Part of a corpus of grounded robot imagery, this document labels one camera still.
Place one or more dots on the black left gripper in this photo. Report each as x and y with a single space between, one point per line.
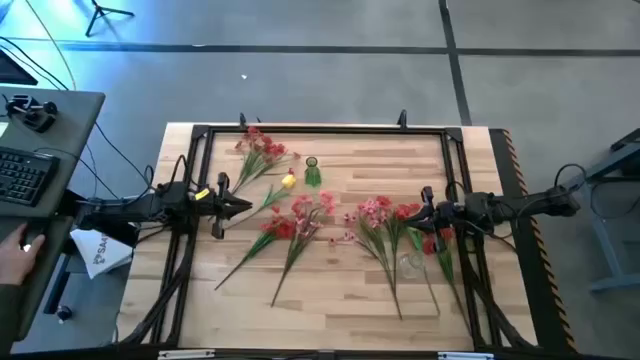
220 205

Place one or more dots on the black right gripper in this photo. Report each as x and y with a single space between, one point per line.
450 215

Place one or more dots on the clear glass vase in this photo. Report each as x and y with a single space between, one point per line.
411 265

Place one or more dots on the pink artificial flower bunch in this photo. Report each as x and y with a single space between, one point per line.
371 210
305 210

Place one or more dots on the yellow artificial tulip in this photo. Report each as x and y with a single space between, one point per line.
289 181

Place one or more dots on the green glass vase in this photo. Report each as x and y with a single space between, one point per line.
313 175

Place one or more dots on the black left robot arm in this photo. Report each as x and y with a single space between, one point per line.
150 207

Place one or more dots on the person's forearm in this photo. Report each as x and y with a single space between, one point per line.
7 315

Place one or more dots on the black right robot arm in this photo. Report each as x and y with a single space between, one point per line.
500 207

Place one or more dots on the black hazard-striped edge strip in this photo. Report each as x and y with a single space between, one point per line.
530 280

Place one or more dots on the white printed paper bag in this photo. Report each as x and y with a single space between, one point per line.
102 250

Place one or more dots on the grey side tray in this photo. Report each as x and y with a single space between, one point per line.
75 125

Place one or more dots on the blue-grey metal table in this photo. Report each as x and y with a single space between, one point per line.
607 165

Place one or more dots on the black desk support bar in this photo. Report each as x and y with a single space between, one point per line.
54 290

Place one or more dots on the black computer mouse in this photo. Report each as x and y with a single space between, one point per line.
35 229

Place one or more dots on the black round knob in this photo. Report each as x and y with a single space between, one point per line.
64 313

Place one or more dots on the black keyboard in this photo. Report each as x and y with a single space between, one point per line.
22 175

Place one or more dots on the black desk clamp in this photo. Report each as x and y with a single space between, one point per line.
32 115

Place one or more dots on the person's hand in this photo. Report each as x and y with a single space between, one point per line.
15 260

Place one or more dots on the black tripod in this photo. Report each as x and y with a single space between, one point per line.
102 11

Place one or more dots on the dark monitor corner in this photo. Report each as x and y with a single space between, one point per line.
12 72

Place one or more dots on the black frame hook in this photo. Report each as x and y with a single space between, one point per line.
402 119
243 120

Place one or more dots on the black aluminium table frame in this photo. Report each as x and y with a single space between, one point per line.
350 130

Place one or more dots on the silver hinge bracket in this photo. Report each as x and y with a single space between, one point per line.
186 354
465 356

